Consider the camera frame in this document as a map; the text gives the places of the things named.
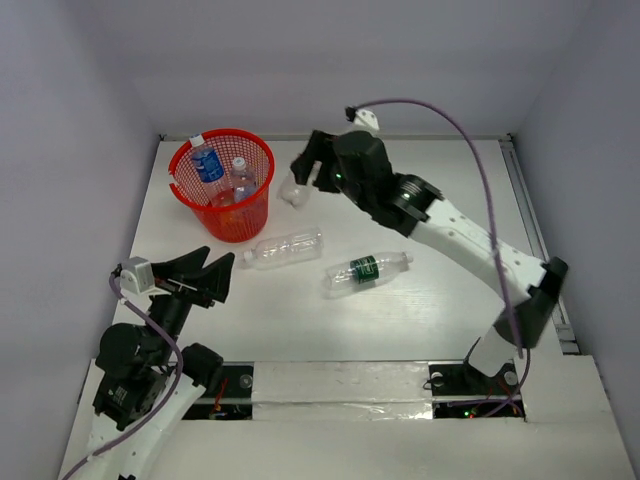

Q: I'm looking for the red cap clear bottle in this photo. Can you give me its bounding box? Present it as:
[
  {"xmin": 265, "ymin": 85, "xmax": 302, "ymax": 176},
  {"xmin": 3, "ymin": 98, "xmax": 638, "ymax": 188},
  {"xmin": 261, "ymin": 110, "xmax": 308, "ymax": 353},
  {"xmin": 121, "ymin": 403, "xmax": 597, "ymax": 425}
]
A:
[{"xmin": 277, "ymin": 166, "xmax": 318, "ymax": 209}]

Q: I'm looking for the purple label small bottle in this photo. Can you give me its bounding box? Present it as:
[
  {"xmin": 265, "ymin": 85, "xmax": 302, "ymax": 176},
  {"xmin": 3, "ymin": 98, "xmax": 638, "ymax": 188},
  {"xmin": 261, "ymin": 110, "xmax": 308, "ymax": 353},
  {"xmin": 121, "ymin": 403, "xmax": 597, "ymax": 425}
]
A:
[{"xmin": 231, "ymin": 157, "xmax": 257, "ymax": 203}]

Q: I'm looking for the blue label clear bottle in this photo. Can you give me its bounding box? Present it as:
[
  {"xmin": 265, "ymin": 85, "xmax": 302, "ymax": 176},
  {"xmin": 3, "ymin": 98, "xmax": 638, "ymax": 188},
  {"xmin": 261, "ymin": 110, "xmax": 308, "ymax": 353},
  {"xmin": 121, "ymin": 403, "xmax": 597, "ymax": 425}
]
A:
[{"xmin": 190, "ymin": 135, "xmax": 225, "ymax": 199}]

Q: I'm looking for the green label clear bottle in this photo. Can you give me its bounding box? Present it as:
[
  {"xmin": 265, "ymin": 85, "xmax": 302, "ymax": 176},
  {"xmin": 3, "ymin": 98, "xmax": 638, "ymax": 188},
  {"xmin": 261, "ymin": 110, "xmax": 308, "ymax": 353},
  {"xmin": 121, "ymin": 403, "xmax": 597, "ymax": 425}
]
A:
[{"xmin": 321, "ymin": 251, "xmax": 414, "ymax": 299}]

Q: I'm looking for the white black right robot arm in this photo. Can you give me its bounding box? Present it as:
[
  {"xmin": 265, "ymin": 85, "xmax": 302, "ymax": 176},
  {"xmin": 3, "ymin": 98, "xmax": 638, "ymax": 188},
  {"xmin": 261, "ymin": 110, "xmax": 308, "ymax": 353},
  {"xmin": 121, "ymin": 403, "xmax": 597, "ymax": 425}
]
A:
[{"xmin": 290, "ymin": 130, "xmax": 569, "ymax": 392}]

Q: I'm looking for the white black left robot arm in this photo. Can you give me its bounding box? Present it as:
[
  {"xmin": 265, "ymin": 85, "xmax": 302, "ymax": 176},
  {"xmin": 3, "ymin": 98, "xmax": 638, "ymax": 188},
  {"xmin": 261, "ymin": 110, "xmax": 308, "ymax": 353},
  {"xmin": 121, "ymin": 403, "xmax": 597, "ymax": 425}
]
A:
[{"xmin": 79, "ymin": 246, "xmax": 235, "ymax": 479}]

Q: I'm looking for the clear unlabelled plastic bottle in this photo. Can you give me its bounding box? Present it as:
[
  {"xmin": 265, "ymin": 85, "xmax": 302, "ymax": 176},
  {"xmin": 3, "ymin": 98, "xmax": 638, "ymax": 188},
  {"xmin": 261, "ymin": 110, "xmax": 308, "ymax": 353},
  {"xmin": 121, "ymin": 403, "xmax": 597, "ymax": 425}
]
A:
[{"xmin": 240, "ymin": 227, "xmax": 324, "ymax": 270}]

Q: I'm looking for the red mesh plastic basket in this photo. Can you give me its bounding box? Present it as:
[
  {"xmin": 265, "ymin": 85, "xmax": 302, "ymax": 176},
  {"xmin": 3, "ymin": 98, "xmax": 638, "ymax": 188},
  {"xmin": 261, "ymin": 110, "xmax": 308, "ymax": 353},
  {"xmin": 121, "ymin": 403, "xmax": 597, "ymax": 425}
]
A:
[{"xmin": 168, "ymin": 128, "xmax": 276, "ymax": 243}]

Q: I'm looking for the silver foil tape strip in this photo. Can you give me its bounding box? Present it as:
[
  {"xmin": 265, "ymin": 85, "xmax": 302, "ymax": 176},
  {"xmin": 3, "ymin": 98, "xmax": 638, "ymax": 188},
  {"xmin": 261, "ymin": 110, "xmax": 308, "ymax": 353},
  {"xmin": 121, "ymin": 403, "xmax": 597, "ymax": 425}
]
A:
[{"xmin": 251, "ymin": 362, "xmax": 433, "ymax": 422}]

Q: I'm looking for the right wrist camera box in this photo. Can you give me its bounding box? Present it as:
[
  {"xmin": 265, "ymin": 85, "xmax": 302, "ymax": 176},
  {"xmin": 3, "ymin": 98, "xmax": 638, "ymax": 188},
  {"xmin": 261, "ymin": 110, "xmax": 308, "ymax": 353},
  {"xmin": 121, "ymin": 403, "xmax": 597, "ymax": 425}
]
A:
[{"xmin": 345, "ymin": 106, "xmax": 380, "ymax": 134}]

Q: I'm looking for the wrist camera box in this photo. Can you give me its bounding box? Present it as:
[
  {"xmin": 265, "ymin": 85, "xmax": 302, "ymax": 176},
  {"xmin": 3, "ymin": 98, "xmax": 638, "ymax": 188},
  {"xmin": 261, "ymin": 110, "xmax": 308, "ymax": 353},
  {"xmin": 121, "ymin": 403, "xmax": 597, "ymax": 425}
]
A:
[
  {"xmin": 345, "ymin": 106, "xmax": 380, "ymax": 134},
  {"xmin": 114, "ymin": 257, "xmax": 156, "ymax": 295}
]

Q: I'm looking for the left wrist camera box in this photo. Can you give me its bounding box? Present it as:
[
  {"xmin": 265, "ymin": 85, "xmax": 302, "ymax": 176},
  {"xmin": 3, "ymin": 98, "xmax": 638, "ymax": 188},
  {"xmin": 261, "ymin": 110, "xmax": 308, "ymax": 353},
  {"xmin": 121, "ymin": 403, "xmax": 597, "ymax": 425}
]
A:
[{"xmin": 114, "ymin": 257, "xmax": 156, "ymax": 295}]

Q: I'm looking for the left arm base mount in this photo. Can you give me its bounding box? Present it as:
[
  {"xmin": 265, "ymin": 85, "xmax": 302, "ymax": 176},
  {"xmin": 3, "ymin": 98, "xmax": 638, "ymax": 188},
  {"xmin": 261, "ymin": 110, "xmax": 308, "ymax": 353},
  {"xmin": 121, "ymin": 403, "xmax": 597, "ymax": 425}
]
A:
[{"xmin": 183, "ymin": 363, "xmax": 254, "ymax": 421}]

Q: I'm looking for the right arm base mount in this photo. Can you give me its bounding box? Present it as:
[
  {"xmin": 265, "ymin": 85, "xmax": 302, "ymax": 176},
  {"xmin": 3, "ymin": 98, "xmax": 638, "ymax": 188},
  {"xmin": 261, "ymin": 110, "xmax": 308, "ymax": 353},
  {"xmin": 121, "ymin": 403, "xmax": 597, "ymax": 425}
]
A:
[{"xmin": 423, "ymin": 362, "xmax": 525, "ymax": 420}]

